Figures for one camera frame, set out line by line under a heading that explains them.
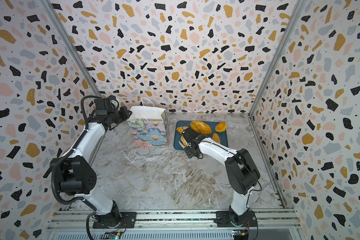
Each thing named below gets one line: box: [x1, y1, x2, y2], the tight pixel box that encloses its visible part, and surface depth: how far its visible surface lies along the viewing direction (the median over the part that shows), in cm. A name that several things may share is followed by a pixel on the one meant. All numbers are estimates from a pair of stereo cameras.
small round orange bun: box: [215, 121, 227, 133], surface depth 111 cm
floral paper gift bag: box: [127, 97, 170, 148], surface depth 92 cm
